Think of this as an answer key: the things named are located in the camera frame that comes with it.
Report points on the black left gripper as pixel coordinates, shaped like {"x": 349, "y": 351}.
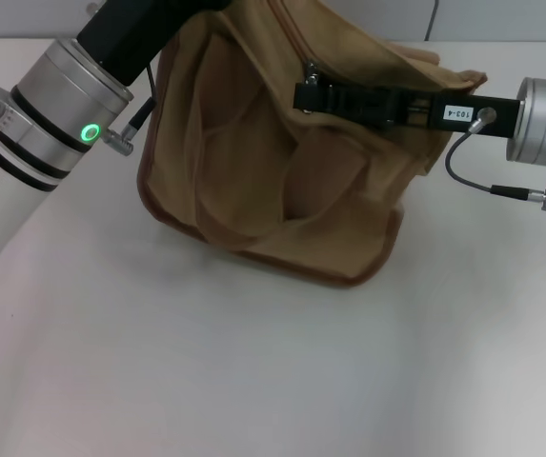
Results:
{"x": 134, "y": 33}

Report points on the silver zipper pull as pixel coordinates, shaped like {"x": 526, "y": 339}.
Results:
{"x": 309, "y": 71}

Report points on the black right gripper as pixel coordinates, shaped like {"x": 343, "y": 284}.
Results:
{"x": 420, "y": 112}

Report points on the khaki canvas food bag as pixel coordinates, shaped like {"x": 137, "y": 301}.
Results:
{"x": 253, "y": 190}

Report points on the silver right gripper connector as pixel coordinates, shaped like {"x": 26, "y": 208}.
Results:
{"x": 484, "y": 116}

